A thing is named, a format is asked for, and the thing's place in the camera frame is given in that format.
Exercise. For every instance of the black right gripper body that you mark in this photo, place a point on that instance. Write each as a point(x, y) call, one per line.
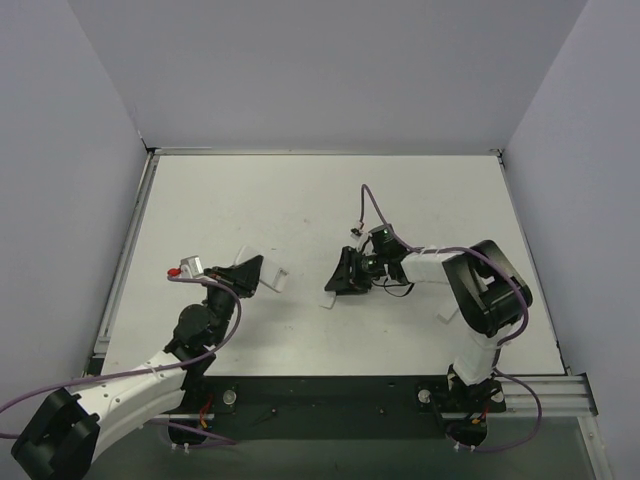
point(357, 268)

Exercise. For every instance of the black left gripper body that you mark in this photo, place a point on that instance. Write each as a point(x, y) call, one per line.
point(226, 279)

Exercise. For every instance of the small remote battery cover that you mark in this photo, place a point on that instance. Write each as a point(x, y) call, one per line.
point(328, 300)

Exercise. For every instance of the small grey remote control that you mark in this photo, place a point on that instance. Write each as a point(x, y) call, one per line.
point(272, 274)

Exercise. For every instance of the long white remote control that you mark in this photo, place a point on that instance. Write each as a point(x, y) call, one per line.
point(446, 313)

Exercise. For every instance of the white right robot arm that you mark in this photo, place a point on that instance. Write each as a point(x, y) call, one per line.
point(489, 293)

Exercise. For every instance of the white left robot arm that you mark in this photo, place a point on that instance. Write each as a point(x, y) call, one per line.
point(78, 420)

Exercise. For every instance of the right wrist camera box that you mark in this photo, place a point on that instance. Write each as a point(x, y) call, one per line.
point(358, 234)

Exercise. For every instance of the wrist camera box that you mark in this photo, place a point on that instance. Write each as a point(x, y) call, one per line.
point(189, 268)
point(358, 234)

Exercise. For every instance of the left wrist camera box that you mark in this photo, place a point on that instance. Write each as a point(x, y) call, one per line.
point(189, 268)

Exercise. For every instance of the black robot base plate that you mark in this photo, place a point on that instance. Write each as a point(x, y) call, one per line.
point(293, 407)

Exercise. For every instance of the aluminium table edge rail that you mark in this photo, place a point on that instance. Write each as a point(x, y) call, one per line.
point(109, 315)

